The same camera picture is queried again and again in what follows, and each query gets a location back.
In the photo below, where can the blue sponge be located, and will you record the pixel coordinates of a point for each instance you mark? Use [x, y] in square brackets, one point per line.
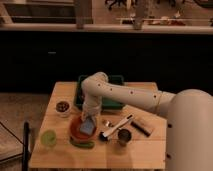
[87, 127]

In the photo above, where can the red bowl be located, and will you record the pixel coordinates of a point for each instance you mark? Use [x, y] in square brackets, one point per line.
[76, 134]

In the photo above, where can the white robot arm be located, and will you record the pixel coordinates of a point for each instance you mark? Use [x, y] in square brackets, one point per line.
[189, 115]

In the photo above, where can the small bowl with dark contents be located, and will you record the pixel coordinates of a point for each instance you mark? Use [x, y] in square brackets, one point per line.
[62, 108]

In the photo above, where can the green plastic tray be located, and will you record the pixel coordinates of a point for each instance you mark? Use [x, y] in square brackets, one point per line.
[107, 104]

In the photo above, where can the metal cup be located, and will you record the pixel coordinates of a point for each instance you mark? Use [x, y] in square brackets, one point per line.
[124, 136]

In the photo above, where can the wooden block with dark side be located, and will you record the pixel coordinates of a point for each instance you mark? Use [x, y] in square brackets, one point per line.
[142, 126]

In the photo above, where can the green pepper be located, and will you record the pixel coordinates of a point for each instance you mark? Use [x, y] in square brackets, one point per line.
[86, 145]

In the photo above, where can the light green cup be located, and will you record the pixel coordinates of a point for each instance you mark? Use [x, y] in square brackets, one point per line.
[48, 138]

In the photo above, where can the black chair frame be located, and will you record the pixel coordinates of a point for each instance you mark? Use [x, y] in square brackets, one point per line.
[25, 144]

